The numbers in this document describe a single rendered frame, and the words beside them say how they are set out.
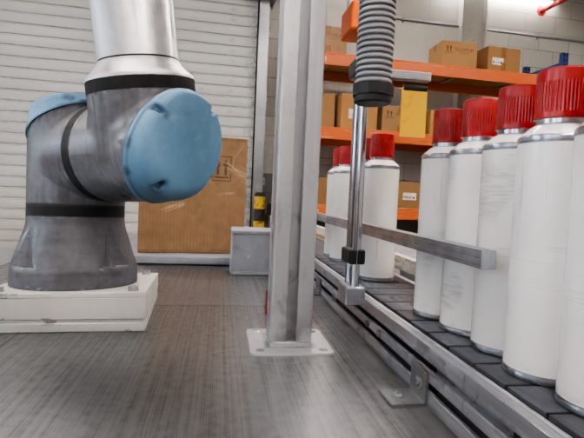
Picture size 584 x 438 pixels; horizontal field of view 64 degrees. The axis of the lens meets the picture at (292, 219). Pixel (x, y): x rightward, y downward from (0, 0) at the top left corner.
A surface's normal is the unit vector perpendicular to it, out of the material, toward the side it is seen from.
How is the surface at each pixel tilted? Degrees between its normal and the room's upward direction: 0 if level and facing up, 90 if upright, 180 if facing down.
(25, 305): 90
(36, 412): 0
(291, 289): 90
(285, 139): 90
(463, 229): 90
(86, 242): 70
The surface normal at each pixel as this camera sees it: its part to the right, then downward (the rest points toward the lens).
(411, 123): 0.15, 0.06
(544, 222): -0.64, 0.01
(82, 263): 0.49, -0.28
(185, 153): 0.83, 0.15
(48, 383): 0.04, -1.00
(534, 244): -0.82, 0.00
